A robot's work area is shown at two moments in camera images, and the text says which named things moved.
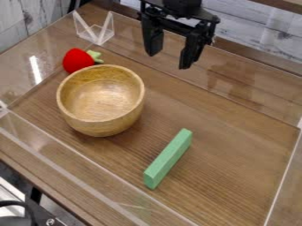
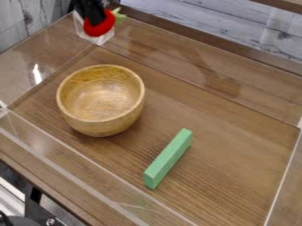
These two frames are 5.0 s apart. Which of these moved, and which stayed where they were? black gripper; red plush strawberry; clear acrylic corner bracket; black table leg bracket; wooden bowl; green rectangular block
Moved: black gripper; red plush strawberry
Stayed: wooden bowl; green rectangular block; clear acrylic corner bracket; black table leg bracket
